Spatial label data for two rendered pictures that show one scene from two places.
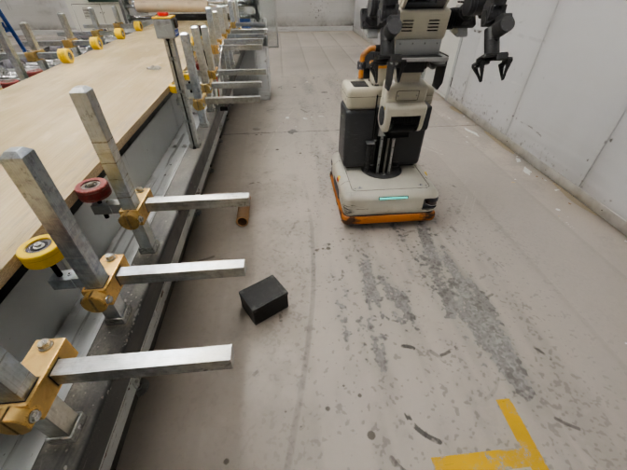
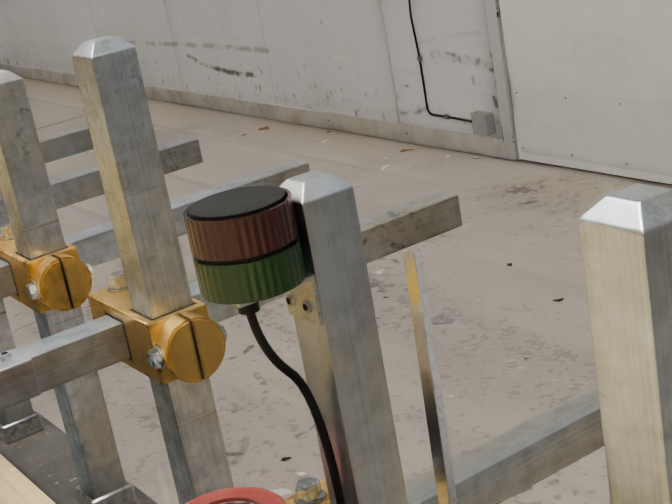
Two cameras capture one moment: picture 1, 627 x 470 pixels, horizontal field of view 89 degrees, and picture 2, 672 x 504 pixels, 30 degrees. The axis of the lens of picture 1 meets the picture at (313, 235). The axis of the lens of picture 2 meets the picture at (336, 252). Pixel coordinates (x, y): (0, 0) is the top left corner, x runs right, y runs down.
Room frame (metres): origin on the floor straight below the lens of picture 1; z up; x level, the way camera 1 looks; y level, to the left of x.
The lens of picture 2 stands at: (1.60, 0.93, 1.29)
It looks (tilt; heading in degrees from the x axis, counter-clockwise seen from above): 18 degrees down; 334
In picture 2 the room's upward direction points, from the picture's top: 10 degrees counter-clockwise
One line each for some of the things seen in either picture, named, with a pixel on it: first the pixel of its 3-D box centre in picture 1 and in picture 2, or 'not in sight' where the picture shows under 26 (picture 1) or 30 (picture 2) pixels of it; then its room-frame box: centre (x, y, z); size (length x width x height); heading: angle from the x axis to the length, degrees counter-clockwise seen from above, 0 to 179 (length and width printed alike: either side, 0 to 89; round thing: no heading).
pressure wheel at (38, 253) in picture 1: (51, 263); not in sight; (0.51, 0.58, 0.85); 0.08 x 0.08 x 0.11
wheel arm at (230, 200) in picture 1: (174, 203); not in sight; (0.77, 0.40, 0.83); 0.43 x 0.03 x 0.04; 95
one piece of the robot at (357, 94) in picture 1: (383, 120); not in sight; (2.12, -0.47, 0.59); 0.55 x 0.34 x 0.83; 95
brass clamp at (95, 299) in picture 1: (105, 282); not in sight; (0.50, 0.47, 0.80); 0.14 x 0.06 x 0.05; 5
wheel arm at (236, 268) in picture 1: (151, 274); not in sight; (0.52, 0.38, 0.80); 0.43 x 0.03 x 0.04; 95
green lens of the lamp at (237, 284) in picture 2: not in sight; (249, 264); (2.21, 0.68, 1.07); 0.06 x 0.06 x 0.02
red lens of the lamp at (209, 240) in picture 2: not in sight; (241, 222); (2.21, 0.68, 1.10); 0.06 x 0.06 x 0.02
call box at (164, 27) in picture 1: (166, 27); not in sight; (1.46, 0.57, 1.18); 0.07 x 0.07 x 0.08; 5
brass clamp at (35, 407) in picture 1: (36, 383); not in sight; (0.25, 0.45, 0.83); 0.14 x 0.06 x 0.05; 5
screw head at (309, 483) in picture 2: not in sight; (308, 490); (2.29, 0.64, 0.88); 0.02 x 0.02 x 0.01
